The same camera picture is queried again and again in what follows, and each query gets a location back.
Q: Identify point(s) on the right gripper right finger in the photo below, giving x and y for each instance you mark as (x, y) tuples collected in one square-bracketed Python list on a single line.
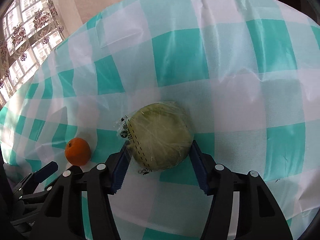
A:
[(242, 202)]

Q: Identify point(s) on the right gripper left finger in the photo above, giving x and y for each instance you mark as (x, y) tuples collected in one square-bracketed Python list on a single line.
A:
[(62, 216)]

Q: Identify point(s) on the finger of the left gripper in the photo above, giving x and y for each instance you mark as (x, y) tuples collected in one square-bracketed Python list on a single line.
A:
[(31, 181)]

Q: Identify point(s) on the green fruit half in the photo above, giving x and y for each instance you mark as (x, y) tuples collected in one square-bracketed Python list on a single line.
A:
[(159, 135)]

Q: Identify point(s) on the teal checkered tablecloth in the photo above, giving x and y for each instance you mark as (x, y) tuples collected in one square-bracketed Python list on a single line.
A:
[(245, 71)]

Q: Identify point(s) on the floral lace sheer curtain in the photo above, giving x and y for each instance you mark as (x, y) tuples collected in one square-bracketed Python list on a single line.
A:
[(30, 31)]

